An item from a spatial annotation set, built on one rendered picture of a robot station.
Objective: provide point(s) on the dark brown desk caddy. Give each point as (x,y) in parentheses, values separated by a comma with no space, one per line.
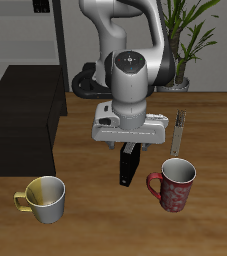
(21,116)

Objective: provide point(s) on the white background shelf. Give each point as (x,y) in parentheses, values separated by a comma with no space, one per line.
(21,40)

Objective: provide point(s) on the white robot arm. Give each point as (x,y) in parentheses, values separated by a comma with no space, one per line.
(130,83)

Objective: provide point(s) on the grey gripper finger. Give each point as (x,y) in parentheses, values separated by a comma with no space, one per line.
(111,144)
(146,146)

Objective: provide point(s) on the thin grey book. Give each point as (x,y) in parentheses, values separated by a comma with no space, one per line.
(177,136)

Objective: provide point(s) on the red patterned mug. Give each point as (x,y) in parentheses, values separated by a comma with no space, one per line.
(175,193)

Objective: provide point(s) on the yellow and white mug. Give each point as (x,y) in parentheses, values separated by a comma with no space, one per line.
(48,203)

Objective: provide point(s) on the small dark shelf items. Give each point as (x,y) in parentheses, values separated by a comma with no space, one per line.
(41,5)

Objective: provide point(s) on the black book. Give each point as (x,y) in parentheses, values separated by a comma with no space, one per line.
(129,166)

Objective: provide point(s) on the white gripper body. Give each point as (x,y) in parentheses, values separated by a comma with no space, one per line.
(131,135)

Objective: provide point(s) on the flat black base plate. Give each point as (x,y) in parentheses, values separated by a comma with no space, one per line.
(80,85)

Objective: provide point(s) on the green pot plant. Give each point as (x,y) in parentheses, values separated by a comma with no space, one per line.
(181,40)

